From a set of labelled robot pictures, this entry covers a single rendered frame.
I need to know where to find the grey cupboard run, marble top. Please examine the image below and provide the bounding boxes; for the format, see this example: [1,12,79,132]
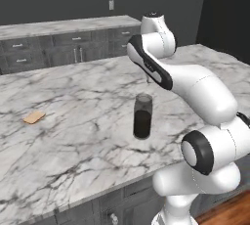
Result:
[0,15,143,75]

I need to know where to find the grey island cupboard fronts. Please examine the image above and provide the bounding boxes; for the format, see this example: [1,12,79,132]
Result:
[30,156,250,225]

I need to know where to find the tan flat rectangular piece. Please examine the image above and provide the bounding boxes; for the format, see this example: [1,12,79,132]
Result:
[21,110,47,125]

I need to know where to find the dark glass jar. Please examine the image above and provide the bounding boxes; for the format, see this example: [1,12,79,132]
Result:
[133,93,154,141]

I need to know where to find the silver cupboard handle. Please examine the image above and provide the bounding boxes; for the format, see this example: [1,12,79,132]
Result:
[109,212,119,225]

